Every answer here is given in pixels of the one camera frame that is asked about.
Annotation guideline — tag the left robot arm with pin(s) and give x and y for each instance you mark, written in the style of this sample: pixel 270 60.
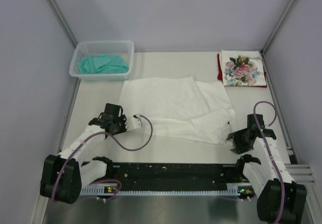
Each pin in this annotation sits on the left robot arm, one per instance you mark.
pixel 65 174

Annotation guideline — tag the teal green t-shirt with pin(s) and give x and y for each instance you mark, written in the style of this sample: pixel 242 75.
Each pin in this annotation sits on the teal green t-shirt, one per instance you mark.
pixel 103 64

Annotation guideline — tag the right aluminium frame post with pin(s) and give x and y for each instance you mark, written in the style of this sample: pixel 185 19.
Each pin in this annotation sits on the right aluminium frame post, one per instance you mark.
pixel 279 25

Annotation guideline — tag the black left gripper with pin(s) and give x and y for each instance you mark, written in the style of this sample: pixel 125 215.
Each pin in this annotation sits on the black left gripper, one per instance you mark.
pixel 123 119

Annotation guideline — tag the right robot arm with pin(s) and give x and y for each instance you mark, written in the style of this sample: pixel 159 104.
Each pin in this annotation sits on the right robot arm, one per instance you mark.
pixel 279 198

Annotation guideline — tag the aluminium frame post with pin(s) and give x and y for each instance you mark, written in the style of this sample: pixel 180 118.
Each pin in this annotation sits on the aluminium frame post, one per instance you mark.
pixel 279 25
pixel 63 22

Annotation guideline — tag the white t-shirt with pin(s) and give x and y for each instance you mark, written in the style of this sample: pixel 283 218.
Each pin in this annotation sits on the white t-shirt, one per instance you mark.
pixel 181 108

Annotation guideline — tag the white perforated plastic basket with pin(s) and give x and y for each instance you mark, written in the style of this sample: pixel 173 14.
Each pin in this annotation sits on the white perforated plastic basket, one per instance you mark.
pixel 122 48

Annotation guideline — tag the aluminium front frame rail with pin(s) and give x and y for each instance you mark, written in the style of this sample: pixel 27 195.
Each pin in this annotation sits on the aluminium front frame rail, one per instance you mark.
pixel 301 173

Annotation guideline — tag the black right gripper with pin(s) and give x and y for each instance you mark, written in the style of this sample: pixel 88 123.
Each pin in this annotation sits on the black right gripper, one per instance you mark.
pixel 239 147

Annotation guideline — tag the folded red t-shirt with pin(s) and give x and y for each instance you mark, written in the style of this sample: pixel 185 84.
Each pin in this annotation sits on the folded red t-shirt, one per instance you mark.
pixel 239 72

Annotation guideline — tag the white slotted cable duct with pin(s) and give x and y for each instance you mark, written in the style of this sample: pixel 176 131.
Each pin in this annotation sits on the white slotted cable duct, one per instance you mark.
pixel 232 190

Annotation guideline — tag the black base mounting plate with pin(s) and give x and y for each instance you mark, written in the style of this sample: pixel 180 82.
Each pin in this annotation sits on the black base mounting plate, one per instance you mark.
pixel 173 177

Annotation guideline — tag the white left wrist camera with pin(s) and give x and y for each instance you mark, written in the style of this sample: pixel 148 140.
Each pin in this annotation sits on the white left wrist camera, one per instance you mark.
pixel 133 122

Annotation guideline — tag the left aluminium frame post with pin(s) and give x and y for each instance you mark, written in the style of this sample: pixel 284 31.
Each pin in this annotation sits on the left aluminium frame post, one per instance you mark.
pixel 63 22

